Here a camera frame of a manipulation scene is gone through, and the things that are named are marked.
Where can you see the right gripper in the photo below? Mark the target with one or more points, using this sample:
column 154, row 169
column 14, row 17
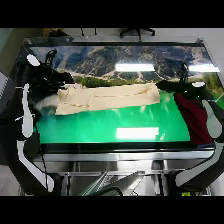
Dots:
column 169, row 86

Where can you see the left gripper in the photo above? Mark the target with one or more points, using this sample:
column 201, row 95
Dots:
column 62, row 79

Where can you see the cream shirt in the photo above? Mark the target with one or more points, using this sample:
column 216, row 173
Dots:
column 106, row 98

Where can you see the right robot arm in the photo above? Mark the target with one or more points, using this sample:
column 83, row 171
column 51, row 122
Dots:
column 213, row 123

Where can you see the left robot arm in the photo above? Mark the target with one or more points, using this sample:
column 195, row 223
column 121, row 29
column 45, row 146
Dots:
column 27, row 116

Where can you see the dark red garment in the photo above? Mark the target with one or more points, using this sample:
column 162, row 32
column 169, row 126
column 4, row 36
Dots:
column 193, row 116

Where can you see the black office chair base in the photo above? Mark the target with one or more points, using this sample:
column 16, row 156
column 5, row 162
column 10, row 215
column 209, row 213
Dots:
column 137, row 31

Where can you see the silver frame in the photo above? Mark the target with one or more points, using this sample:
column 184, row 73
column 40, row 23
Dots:
column 126, row 156

